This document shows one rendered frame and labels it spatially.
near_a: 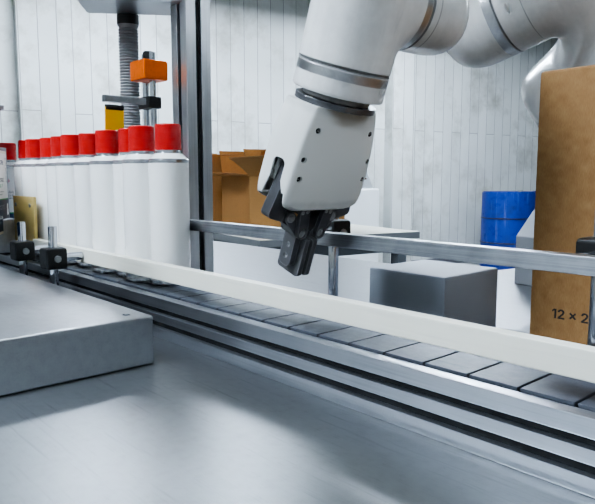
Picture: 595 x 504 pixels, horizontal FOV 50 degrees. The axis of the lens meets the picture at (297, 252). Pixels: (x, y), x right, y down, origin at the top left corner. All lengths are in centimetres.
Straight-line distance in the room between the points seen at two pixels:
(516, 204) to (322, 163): 674
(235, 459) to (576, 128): 43
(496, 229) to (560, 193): 665
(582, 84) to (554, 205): 11
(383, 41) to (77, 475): 40
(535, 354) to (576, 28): 57
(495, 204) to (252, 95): 293
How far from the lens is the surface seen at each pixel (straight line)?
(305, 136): 56
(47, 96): 544
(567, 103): 66
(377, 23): 55
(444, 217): 761
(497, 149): 822
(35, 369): 62
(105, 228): 95
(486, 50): 95
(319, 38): 56
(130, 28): 114
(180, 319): 73
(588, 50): 95
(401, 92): 703
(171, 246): 82
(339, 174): 59
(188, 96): 103
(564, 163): 66
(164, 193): 81
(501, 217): 729
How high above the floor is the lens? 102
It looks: 7 degrees down
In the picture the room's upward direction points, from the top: straight up
